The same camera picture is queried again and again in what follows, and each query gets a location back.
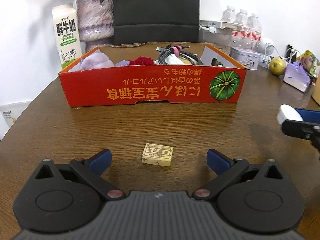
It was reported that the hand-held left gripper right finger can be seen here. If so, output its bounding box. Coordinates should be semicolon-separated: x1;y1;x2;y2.
192;149;285;201

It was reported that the small white fan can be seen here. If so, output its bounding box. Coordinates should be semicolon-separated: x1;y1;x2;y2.
260;37;275;64

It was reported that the white fan cable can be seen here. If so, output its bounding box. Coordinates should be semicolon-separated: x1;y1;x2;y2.
265;44;286;61

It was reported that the red cardboard box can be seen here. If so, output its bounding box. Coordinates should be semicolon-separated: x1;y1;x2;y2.
59;42;247;108

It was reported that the pale printed tin box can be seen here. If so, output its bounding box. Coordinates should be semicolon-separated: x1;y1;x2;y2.
230;47;261;70

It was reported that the flat white carton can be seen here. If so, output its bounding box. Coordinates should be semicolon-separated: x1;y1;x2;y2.
199;20;250;31

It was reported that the red fabric rose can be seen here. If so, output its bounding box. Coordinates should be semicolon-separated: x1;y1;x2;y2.
129;56;154;66

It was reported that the clear seed container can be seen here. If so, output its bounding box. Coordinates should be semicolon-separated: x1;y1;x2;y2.
199;26;232;53

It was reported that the colourful snack packet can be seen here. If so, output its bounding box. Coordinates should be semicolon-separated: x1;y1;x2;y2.
300;50;320;77

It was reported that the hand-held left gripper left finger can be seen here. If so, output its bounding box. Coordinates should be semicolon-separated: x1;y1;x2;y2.
35;149;125;201

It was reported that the black charger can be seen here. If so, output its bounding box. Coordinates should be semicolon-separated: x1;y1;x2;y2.
286;44;300;63

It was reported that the purple tissue pack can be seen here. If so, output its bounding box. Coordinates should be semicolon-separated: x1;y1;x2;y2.
283;61;312;93

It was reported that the green apple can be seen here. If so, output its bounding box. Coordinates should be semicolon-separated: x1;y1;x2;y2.
269;57;287;76

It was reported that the mottled purple vase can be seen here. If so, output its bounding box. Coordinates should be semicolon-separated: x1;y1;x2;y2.
76;0;115;52

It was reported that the white plastic case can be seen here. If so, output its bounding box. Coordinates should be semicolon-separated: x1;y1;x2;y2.
277;104;303;125

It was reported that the white green milk carton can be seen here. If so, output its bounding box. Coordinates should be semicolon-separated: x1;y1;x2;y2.
52;4;83;70

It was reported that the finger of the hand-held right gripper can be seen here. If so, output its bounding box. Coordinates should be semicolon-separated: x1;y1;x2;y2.
295;108;320;125
281;120;320;153

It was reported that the beige eraser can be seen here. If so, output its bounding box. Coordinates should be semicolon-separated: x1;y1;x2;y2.
141;143;174;167

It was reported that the white flat panel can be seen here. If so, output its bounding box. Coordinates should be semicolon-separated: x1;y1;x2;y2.
0;101;32;140

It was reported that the black paper bag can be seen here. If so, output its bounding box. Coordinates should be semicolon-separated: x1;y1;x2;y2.
113;0;200;46

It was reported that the black cable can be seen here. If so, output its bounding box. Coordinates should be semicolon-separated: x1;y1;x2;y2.
155;45;203;67

